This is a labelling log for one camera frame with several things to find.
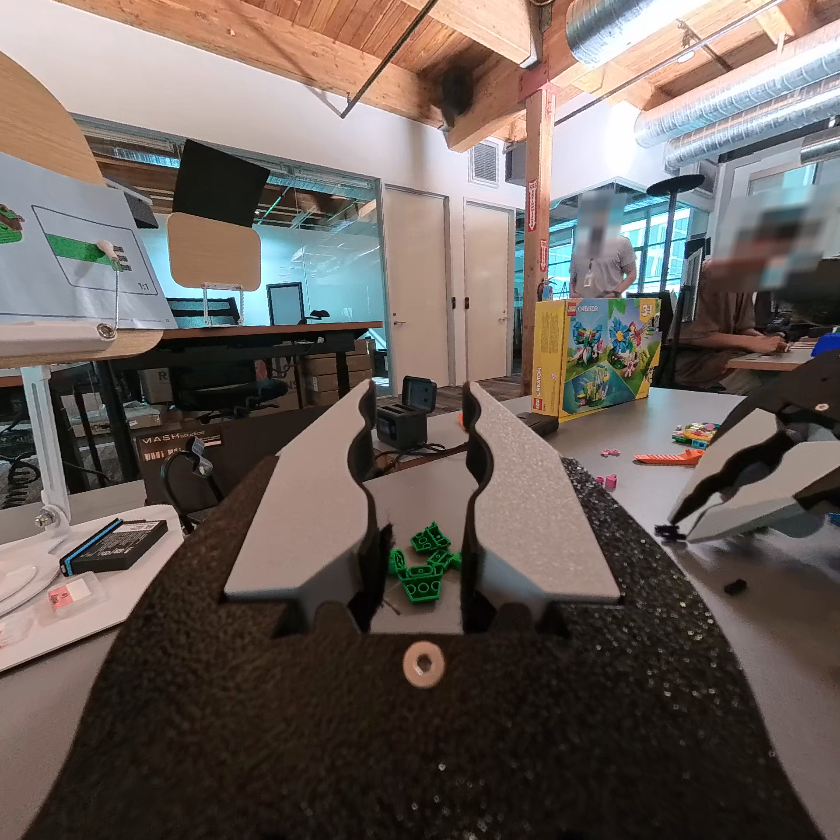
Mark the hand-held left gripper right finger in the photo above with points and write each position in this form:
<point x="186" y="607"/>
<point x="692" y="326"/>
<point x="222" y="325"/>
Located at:
<point x="538" y="518"/>

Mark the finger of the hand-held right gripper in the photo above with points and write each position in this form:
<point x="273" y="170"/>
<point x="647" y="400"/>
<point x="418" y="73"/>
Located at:
<point x="728" y="446"/>
<point x="754" y="499"/>

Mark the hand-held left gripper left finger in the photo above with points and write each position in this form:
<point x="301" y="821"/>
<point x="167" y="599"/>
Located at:
<point x="308" y="518"/>

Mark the small black pin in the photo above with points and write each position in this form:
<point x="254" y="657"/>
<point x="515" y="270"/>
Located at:
<point x="669" y="533"/>
<point x="735" y="586"/>

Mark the grey desk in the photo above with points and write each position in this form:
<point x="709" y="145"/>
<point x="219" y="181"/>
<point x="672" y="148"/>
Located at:
<point x="774" y="656"/>

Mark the brown standing desk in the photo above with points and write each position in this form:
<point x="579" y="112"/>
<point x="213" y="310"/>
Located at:
<point x="262" y="331"/>

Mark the pile of colourful bricks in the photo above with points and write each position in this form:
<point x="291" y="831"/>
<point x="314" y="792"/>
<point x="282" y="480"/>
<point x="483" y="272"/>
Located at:
<point x="695" y="434"/>

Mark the blue storage bin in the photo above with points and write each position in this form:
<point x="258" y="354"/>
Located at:
<point x="828" y="344"/>

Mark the wooden work table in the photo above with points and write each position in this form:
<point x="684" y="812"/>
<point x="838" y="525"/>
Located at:
<point x="768" y="359"/>

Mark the orange brick separator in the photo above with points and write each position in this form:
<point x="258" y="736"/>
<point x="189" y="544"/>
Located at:
<point x="663" y="459"/>

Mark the black printed cabinet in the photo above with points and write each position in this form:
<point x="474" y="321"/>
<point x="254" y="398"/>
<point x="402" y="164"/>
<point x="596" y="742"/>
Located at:
<point x="262" y="439"/>

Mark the black power bank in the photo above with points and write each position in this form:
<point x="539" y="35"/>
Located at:
<point x="541" y="425"/>

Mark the black battery charger case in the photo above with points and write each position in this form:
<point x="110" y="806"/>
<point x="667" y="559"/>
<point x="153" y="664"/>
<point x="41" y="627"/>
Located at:
<point x="400" y="430"/>

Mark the pile of small green bricks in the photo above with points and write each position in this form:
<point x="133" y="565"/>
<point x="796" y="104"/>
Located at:
<point x="420" y="587"/>

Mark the stack of cardboard boxes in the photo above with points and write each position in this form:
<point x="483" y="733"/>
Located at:
<point x="328" y="380"/>

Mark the black office chair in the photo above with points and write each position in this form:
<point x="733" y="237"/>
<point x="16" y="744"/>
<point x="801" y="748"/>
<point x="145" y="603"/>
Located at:
<point x="223" y="394"/>

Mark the yellow toy brick box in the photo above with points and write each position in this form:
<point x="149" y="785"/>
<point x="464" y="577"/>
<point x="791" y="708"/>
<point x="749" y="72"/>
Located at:
<point x="590" y="354"/>

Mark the black battery with blue edge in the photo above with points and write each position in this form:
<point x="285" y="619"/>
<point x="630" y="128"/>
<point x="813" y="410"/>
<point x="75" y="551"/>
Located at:
<point x="118" y="544"/>

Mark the white cardboard box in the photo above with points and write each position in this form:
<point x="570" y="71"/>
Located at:
<point x="157" y="384"/>

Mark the black framed screen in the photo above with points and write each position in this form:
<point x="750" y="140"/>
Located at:
<point x="284" y="305"/>

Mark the red fire extinguisher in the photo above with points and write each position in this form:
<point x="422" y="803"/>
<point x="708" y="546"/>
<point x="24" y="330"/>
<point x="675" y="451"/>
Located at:
<point x="543" y="289"/>

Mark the white door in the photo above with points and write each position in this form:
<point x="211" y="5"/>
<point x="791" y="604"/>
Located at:
<point x="417" y="282"/>
<point x="489" y="289"/>

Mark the black floor lamp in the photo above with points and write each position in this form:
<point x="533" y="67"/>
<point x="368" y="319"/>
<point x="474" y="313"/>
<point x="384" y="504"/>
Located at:
<point x="676" y="184"/>

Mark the clear case with pink label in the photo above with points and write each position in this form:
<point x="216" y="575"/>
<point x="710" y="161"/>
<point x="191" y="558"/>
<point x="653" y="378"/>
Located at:
<point x="69" y="596"/>

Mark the small wooden document stand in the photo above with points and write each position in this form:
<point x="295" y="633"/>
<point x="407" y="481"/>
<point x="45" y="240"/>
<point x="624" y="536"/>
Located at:
<point x="213" y="249"/>

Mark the building instruction booklet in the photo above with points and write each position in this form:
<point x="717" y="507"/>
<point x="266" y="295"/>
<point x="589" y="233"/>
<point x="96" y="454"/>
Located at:
<point x="65" y="289"/>

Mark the black tilted panel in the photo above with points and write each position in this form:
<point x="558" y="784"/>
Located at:
<point x="216" y="180"/>

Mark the dark textured panel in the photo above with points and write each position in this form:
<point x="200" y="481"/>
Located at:
<point x="141" y="210"/>

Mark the black ceiling speaker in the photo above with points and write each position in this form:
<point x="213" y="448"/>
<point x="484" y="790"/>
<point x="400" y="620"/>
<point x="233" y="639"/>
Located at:
<point x="456" y="92"/>

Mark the black ceiling rod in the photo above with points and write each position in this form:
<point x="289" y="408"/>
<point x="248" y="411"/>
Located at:
<point x="387" y="60"/>

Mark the white tray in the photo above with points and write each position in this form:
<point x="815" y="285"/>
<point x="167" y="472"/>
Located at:
<point x="39" y="131"/>

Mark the silver air duct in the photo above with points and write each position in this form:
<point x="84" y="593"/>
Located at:
<point x="709" y="148"/>
<point x="617" y="26"/>
<point x="722" y="105"/>

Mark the black wall speaker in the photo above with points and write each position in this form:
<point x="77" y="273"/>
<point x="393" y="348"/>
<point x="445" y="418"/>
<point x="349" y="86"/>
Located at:
<point x="515" y="164"/>

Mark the white wall vent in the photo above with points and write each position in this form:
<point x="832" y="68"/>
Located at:
<point x="485" y="161"/>

